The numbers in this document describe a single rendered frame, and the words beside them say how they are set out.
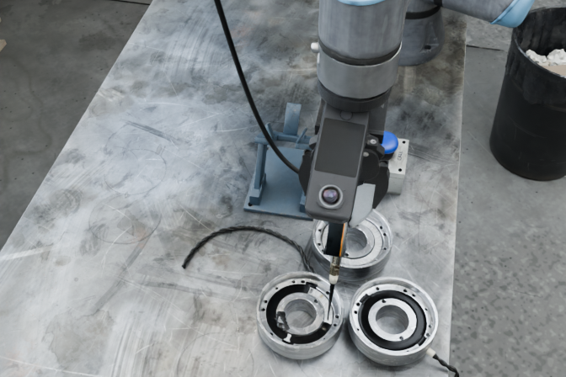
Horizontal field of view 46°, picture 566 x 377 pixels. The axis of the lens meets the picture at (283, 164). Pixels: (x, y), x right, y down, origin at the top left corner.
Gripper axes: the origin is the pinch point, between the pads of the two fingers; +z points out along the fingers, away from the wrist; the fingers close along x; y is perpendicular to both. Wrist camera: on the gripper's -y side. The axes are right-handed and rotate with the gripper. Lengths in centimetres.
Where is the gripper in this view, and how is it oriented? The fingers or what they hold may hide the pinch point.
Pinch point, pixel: (339, 222)
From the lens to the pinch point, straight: 77.7
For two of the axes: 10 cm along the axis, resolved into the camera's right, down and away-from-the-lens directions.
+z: 0.0, 6.7, 7.4
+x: -9.8, -1.4, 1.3
